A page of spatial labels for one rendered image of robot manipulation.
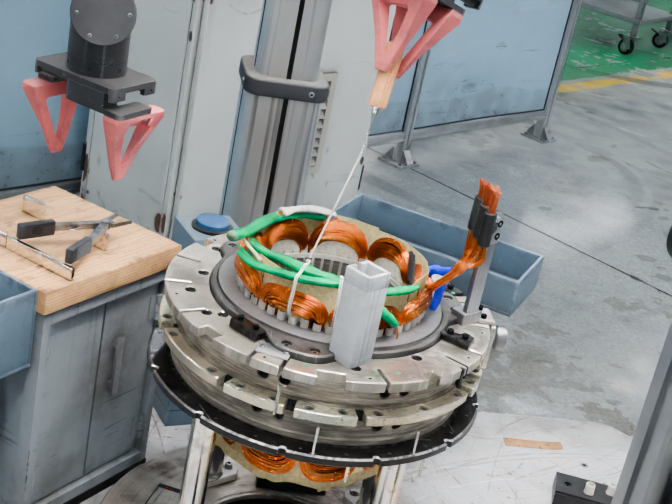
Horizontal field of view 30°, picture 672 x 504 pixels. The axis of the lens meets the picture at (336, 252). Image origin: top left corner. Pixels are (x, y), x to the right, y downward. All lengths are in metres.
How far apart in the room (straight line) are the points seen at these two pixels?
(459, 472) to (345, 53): 2.37
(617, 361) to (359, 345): 2.83
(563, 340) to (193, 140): 1.29
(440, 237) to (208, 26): 1.92
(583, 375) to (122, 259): 2.57
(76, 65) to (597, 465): 0.88
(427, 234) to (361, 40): 2.32
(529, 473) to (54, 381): 0.65
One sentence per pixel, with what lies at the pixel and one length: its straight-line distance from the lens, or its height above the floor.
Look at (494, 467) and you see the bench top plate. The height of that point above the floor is 0.78.
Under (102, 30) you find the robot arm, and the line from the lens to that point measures 1.12.
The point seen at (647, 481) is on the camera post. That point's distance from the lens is 0.77.
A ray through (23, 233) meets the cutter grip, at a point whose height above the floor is 1.09.
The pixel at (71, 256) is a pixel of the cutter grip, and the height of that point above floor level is 1.09.
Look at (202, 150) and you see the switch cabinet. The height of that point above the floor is 0.43.
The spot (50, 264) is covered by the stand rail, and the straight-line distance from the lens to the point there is 1.25.
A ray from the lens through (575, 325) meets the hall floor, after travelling 4.04.
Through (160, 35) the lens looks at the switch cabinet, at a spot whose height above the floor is 0.72.
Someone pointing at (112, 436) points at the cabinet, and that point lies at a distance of 1.42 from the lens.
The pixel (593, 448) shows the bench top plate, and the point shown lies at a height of 0.78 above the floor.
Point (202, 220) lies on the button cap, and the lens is 1.48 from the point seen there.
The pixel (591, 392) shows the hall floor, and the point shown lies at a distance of 3.66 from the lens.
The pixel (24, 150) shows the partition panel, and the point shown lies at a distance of 3.84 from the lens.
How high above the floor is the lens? 1.61
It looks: 23 degrees down
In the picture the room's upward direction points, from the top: 12 degrees clockwise
